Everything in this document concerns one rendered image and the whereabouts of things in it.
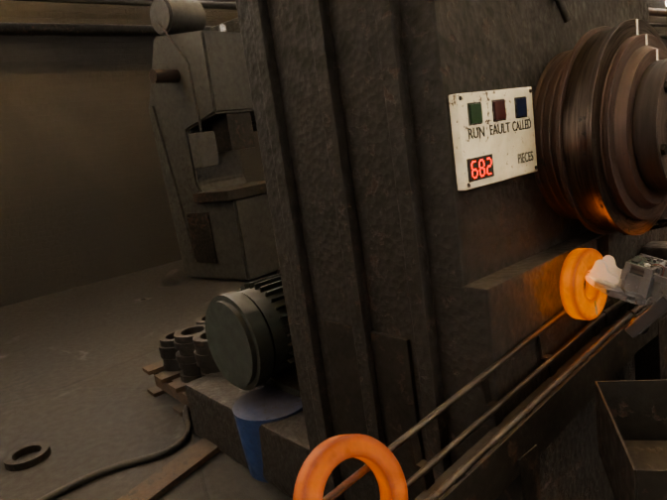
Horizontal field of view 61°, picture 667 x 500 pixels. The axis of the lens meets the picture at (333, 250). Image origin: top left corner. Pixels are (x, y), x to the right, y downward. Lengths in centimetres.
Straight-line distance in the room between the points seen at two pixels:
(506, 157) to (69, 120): 608
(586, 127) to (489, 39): 26
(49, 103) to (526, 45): 602
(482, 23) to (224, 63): 431
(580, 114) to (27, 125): 612
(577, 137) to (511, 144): 13
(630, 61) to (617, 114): 12
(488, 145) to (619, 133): 27
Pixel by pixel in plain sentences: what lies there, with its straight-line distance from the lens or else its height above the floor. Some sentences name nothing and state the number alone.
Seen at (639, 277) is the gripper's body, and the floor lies 85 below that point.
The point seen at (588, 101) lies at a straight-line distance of 125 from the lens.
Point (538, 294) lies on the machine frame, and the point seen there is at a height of 81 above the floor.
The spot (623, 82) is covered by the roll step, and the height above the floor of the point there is 122.
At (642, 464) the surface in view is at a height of 60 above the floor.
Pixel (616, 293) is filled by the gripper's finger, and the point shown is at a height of 81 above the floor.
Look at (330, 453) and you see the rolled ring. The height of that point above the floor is 75.
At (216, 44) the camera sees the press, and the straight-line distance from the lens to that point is 539.
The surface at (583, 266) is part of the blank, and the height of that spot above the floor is 86.
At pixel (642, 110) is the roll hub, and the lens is 130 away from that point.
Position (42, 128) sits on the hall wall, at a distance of 686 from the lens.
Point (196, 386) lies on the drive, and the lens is 255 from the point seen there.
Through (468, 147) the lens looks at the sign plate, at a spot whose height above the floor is 114.
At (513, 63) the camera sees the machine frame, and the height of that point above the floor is 129.
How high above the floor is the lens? 119
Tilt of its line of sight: 11 degrees down
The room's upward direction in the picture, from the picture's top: 8 degrees counter-clockwise
